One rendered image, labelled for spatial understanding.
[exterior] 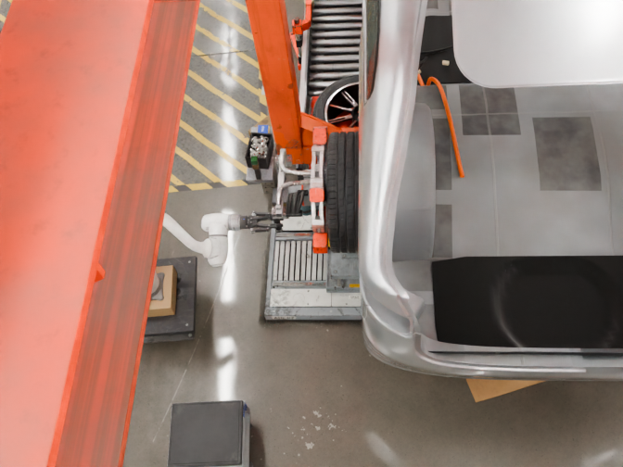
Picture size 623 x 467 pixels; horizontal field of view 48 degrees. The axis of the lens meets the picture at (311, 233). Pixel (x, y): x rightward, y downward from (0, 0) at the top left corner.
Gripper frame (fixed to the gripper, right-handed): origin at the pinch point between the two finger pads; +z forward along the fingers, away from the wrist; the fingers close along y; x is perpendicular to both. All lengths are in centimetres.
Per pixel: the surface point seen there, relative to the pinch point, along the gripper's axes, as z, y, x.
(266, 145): -14, -72, -27
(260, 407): -15, 78, -83
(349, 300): 37, 13, -75
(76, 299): 13, 154, 240
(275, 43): 5, -60, 72
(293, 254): 0, -21, -77
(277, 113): -1, -60, 19
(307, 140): 13, -62, -9
